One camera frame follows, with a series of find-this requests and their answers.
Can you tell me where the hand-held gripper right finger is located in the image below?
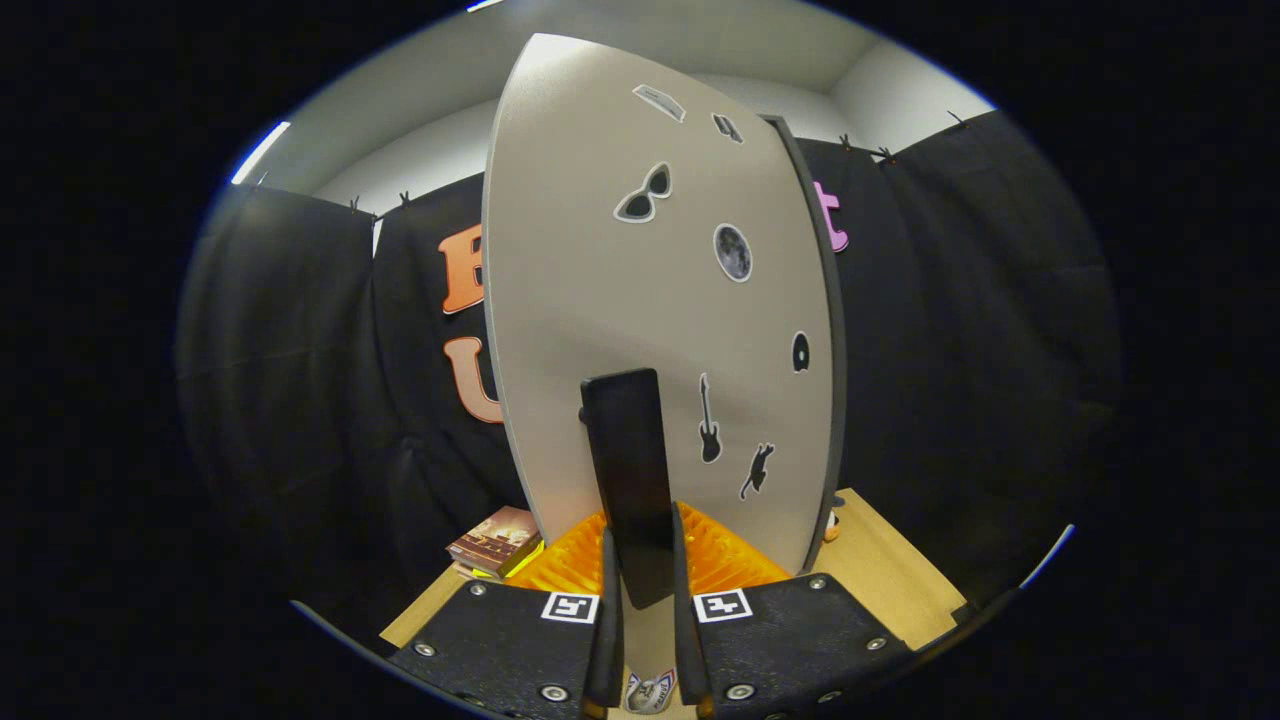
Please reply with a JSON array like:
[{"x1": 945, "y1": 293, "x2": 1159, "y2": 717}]
[{"x1": 670, "y1": 500, "x2": 916, "y2": 720}]

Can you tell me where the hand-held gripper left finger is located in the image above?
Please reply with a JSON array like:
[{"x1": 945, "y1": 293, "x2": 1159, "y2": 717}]
[{"x1": 388, "y1": 510, "x2": 627, "y2": 720}]

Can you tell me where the black door handle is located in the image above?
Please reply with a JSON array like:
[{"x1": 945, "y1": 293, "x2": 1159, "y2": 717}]
[{"x1": 579, "y1": 368, "x2": 677, "y2": 611}]

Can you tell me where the dark grey shoe cabinet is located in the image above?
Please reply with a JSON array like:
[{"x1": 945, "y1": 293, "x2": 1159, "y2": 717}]
[{"x1": 765, "y1": 114, "x2": 850, "y2": 547}]

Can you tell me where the beige shoe cabinet door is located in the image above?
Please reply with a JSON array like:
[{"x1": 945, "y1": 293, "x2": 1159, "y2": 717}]
[{"x1": 481, "y1": 33, "x2": 837, "y2": 577}]

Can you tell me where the yellow book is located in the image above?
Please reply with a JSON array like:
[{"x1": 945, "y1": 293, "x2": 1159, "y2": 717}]
[{"x1": 468, "y1": 540, "x2": 547, "y2": 582}]

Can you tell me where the brown book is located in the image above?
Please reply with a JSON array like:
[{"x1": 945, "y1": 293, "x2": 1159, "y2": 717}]
[{"x1": 446, "y1": 506, "x2": 543, "y2": 577}]

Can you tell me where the black backdrop cloth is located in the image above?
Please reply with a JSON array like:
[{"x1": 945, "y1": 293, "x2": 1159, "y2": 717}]
[{"x1": 175, "y1": 110, "x2": 1126, "y2": 641}]

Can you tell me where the row of black clips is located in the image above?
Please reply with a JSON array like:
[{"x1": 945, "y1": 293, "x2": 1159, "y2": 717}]
[{"x1": 345, "y1": 110, "x2": 971, "y2": 217}]

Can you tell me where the small ceiling light panel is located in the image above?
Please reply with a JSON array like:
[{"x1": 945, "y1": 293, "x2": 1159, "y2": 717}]
[{"x1": 230, "y1": 120, "x2": 293, "y2": 187}]

